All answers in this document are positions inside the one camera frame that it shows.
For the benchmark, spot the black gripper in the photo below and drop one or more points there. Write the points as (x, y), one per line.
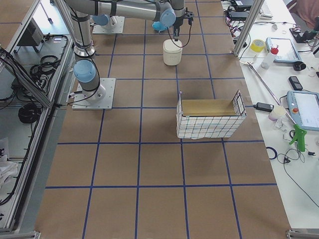
(177, 24)

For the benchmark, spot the white square trash can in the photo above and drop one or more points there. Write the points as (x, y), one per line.
(172, 52)

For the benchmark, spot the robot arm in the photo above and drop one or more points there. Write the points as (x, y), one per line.
(105, 21)
(109, 15)

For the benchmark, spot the yellow tape roll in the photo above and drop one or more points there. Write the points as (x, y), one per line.
(257, 45)

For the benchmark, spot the grid-pattern storage basket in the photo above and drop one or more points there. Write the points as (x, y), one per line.
(197, 119)

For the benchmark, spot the teach pendant far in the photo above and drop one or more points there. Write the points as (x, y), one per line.
(287, 50)

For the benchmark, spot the teach pendant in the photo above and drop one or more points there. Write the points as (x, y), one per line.
(304, 109)
(287, 50)

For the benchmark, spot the red-capped squeeze bottle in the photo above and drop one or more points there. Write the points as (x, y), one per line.
(269, 59)

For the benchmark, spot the black power adapter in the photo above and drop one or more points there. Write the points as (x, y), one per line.
(263, 107)

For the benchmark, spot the white plastic cup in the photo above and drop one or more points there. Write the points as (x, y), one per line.
(277, 112)

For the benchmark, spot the grey control box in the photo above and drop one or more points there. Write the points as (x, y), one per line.
(32, 37)

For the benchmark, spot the teach pendant near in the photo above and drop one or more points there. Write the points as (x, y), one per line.
(304, 109)

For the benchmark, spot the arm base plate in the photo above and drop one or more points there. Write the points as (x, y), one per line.
(118, 29)
(102, 99)

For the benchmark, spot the aluminium frame post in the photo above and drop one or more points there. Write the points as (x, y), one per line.
(254, 11)

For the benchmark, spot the green-handled reacher grabber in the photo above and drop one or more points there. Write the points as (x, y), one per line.
(299, 137)

